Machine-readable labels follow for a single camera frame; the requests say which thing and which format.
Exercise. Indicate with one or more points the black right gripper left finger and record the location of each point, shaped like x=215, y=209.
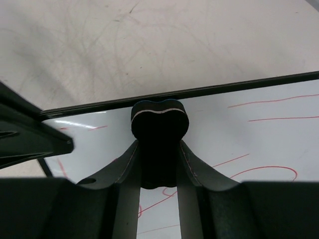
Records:
x=102, y=206

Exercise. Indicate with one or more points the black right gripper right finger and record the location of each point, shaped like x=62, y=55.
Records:
x=213, y=206

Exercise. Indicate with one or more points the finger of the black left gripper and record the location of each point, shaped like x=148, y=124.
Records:
x=23, y=136

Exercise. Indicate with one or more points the black blue whiteboard eraser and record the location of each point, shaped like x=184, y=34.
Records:
x=159, y=127

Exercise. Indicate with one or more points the small black-framed whiteboard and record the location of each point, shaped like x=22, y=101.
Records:
x=262, y=130

